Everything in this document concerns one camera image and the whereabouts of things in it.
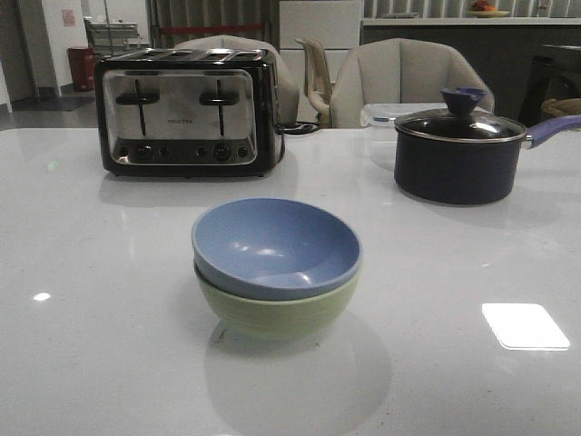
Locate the clear plastic container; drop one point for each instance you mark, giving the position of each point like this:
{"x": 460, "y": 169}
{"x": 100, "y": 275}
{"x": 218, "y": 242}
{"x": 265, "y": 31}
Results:
{"x": 378, "y": 122}

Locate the dark blue saucepan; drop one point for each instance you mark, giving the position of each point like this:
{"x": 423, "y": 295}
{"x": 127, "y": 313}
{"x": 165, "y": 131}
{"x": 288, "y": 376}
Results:
{"x": 467, "y": 173}

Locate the metal cart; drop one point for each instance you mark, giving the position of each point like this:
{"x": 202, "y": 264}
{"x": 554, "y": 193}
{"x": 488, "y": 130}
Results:
{"x": 114, "y": 37}

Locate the black chrome four-slot toaster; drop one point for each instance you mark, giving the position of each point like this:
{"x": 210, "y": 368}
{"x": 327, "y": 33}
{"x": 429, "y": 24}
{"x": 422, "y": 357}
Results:
{"x": 188, "y": 113}

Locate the beige folded chairs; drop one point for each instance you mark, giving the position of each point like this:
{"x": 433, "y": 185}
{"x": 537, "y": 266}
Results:
{"x": 317, "y": 85}

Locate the red barrier belt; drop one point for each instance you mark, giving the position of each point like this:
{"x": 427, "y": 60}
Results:
{"x": 218, "y": 29}

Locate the green bowl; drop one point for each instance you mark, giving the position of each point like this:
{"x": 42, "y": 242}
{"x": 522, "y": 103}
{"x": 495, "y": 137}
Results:
{"x": 278, "y": 320}

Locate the fruit bowl on counter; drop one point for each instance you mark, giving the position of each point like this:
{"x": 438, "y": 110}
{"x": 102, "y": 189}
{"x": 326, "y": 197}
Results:
{"x": 485, "y": 9}

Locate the beige chair on right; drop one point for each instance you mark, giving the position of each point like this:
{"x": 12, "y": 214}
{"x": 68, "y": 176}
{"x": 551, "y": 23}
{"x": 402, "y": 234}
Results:
{"x": 399, "y": 71}

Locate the blue bowl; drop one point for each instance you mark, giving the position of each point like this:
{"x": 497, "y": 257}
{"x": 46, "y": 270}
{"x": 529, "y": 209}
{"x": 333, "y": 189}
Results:
{"x": 274, "y": 249}

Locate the glass pot lid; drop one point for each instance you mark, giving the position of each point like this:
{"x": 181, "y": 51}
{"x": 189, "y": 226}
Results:
{"x": 461, "y": 120}

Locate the red bin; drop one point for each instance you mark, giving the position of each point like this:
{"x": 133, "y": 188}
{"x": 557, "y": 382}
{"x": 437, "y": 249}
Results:
{"x": 81, "y": 62}

